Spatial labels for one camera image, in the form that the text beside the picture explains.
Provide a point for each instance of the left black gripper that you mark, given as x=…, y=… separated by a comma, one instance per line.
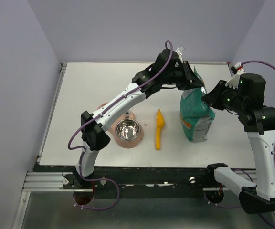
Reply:
x=189, y=79

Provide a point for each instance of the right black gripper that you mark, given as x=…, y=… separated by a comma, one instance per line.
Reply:
x=213, y=98

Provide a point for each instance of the green pet food bag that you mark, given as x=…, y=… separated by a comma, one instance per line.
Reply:
x=196, y=116

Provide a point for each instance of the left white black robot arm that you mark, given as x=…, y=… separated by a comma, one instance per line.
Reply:
x=168, y=69

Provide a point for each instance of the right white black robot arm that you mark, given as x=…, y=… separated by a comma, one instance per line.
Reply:
x=246, y=99

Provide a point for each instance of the yellow plastic scoop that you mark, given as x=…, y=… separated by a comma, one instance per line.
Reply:
x=160, y=123

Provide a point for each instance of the clear water bottle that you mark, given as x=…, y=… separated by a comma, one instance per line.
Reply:
x=129, y=114

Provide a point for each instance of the front steel bowl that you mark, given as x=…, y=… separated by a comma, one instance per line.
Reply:
x=128, y=130

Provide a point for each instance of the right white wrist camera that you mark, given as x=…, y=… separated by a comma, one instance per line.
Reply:
x=237, y=70

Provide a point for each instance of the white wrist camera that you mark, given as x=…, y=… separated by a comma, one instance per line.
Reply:
x=180, y=51
x=237, y=70

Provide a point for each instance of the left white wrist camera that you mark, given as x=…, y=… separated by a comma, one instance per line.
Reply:
x=180, y=51

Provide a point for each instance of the black mounting rail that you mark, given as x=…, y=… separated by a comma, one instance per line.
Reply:
x=135, y=182

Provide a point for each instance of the aluminium frame extrusion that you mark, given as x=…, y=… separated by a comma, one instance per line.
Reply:
x=45, y=181

